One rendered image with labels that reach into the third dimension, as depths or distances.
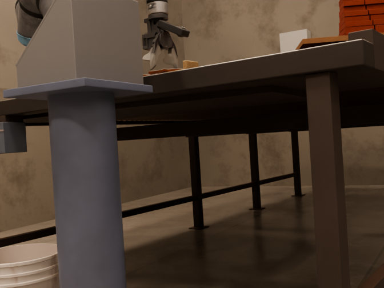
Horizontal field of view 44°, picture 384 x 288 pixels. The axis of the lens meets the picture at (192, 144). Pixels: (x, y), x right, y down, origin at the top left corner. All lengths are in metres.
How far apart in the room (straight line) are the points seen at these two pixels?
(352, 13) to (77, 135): 1.31
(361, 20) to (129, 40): 1.07
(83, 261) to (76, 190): 0.17
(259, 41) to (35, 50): 5.87
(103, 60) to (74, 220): 0.40
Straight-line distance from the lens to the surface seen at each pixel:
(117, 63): 1.29
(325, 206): 1.18
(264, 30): 6.98
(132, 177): 6.10
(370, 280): 1.56
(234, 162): 7.05
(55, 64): 1.21
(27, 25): 1.45
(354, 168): 6.54
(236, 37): 7.14
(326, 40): 1.74
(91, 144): 1.20
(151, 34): 1.73
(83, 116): 1.20
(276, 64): 1.21
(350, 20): 2.10
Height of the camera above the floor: 0.72
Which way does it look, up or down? level
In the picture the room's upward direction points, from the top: 4 degrees counter-clockwise
